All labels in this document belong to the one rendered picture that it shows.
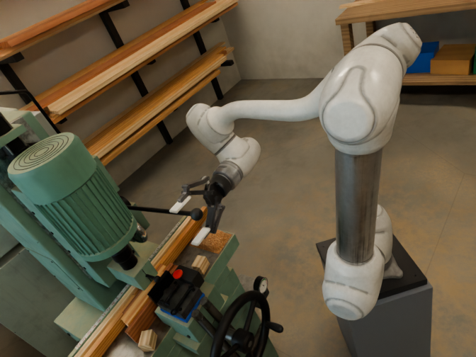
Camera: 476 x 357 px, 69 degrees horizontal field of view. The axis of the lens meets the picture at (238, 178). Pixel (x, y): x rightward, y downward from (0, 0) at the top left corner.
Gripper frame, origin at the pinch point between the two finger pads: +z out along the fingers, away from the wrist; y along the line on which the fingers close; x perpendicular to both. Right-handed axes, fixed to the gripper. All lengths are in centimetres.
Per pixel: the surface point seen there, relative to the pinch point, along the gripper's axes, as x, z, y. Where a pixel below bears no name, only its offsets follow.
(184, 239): -16.5, -6.0, -16.1
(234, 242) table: -1.6, -13.5, -22.5
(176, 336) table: -0.4, 22.4, -23.4
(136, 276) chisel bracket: -11.6, 16.6, -6.3
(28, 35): -180, -82, 63
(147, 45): -183, -172, 19
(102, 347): -16.4, 35.3, -17.0
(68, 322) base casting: -52, 34, -26
